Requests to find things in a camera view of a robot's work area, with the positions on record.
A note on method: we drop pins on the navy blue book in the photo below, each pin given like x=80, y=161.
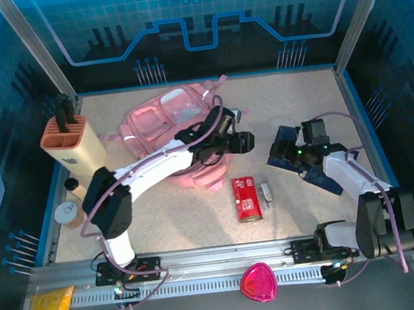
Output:
x=324, y=182

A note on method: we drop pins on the small silver object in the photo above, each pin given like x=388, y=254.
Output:
x=266, y=193

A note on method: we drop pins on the red rectangular box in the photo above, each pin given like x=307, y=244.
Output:
x=247, y=199

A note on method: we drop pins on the pink backpack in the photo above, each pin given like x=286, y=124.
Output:
x=151, y=124

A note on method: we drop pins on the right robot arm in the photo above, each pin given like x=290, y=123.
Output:
x=348, y=176

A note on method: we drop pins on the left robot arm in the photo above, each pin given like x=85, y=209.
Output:
x=156, y=168

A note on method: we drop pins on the beige knife block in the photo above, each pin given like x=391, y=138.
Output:
x=83, y=154

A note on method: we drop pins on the magenta triangular dish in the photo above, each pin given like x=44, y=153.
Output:
x=258, y=283

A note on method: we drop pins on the small black-capped spice bottle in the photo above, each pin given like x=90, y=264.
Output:
x=80, y=192

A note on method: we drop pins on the brown can with white lid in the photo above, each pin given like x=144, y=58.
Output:
x=68, y=214

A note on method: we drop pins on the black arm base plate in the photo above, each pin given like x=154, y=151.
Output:
x=149, y=268
x=304, y=250

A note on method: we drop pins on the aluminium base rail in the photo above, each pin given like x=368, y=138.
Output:
x=222, y=259

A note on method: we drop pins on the aluminium frame post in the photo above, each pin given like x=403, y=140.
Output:
x=33, y=44
x=359, y=6

